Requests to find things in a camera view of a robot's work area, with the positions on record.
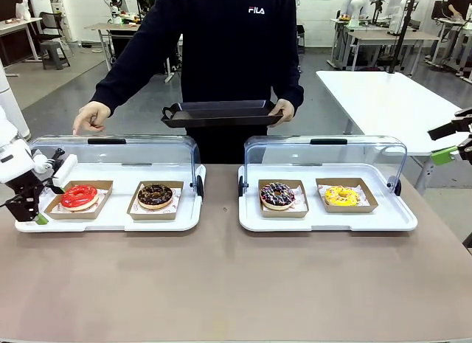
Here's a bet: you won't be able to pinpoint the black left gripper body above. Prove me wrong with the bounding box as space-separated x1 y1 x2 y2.
4 172 46 223

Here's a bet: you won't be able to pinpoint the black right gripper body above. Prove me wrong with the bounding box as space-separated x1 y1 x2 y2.
451 106 472 163

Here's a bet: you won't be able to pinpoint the chocolate donut with nuts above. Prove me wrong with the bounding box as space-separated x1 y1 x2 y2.
137 183 175 211

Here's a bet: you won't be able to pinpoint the cardboard box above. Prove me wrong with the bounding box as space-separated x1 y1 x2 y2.
126 180 184 221
44 179 114 221
257 179 310 219
315 177 380 215

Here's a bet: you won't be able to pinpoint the printed paper liner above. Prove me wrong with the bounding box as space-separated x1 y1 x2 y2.
49 187 111 215
260 185 308 213
131 187 183 214
318 184 370 208

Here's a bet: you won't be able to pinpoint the black serving tray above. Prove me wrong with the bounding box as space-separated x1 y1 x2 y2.
161 100 284 129

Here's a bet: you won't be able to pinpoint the person left forearm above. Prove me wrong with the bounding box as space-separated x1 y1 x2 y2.
272 32 305 116

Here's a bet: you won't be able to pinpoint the person right forearm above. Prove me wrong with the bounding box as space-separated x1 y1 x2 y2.
89 32 163 116

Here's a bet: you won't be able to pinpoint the red glazed donut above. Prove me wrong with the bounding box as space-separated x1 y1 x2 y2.
60 184 100 212

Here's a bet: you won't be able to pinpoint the cardboard box under red donut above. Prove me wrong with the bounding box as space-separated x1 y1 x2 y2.
44 179 114 221

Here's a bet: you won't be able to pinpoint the cardboard box under yellow donut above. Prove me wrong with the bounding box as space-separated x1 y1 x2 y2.
315 177 380 215

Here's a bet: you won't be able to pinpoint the yellow glazed donut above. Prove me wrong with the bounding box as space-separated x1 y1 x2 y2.
324 185 361 207

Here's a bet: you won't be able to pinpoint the background seated person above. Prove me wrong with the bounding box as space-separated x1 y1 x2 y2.
445 0 472 21

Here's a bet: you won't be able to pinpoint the cardboard box under sprinkle donut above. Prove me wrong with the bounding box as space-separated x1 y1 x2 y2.
257 179 310 219

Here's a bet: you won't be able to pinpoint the chocolate donut with sprinkles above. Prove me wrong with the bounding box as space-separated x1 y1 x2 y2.
260 181 296 212

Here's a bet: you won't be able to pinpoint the person torso navy sweater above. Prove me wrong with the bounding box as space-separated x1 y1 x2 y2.
147 0 300 165

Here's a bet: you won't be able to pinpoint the person right hand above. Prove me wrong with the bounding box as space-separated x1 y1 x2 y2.
72 101 112 136

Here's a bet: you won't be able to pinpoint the person left hand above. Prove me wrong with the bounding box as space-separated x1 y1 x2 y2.
268 98 296 128

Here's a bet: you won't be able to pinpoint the white side table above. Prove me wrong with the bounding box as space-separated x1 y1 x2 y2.
316 69 472 193

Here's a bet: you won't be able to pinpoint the white display tray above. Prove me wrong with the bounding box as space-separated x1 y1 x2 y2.
237 162 419 233
14 162 207 234

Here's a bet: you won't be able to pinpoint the white column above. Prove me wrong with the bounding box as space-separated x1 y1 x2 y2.
0 58 32 142

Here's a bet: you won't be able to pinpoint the clear plastic tray lid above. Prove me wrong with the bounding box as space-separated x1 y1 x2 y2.
28 134 205 204
237 135 409 197

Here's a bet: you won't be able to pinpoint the grey background work table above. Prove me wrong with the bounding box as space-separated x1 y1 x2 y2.
330 17 440 77

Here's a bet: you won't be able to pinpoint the black tripod stand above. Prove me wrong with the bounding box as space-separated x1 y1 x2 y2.
386 0 422 75

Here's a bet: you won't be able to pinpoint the grey stool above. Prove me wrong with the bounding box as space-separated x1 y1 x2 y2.
39 41 72 71

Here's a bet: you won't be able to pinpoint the black office chair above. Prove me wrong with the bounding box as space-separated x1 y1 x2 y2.
38 11 74 57

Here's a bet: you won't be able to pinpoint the wooden desk white legs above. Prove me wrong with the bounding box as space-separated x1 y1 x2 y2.
0 17 44 77

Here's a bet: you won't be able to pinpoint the beige background table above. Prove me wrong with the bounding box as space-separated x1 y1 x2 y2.
83 22 185 83

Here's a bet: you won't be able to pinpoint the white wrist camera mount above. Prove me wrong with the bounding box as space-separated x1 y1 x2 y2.
51 148 79 187

